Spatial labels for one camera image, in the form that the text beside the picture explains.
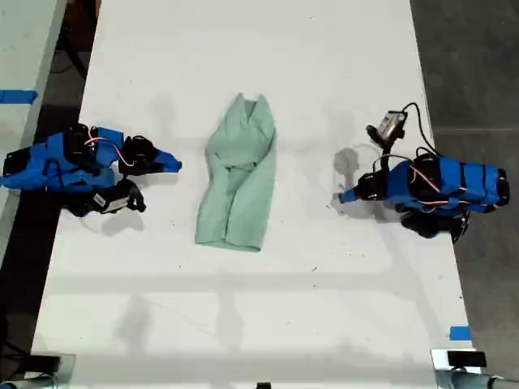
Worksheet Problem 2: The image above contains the pale green T-shirt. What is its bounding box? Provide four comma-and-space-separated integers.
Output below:
194, 92, 279, 254

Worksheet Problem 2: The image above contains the long blue tape strip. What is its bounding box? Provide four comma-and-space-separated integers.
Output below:
0, 89, 39, 105

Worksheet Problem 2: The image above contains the short blue tape strip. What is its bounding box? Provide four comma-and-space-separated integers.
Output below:
449, 325, 473, 342

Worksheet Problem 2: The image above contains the small black box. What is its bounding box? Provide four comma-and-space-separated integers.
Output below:
28, 354, 62, 374
446, 350, 487, 368

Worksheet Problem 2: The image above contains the grey metal pipe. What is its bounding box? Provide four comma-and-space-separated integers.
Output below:
450, 369, 519, 389
0, 374, 57, 389

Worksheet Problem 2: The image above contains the black camera stalk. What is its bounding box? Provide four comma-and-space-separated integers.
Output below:
117, 177, 148, 214
366, 124, 393, 165

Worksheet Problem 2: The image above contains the black camera box with label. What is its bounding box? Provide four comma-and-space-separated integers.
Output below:
92, 190, 131, 215

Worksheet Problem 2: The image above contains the black silver camera box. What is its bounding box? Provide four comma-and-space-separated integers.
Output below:
376, 109, 407, 143

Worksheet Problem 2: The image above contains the black camera cable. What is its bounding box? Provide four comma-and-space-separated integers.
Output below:
399, 101, 444, 158

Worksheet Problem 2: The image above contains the black floor cable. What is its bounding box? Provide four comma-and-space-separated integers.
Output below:
50, 24, 89, 81

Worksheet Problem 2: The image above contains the metal table bracket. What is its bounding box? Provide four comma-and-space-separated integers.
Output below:
28, 353, 77, 383
430, 348, 488, 389

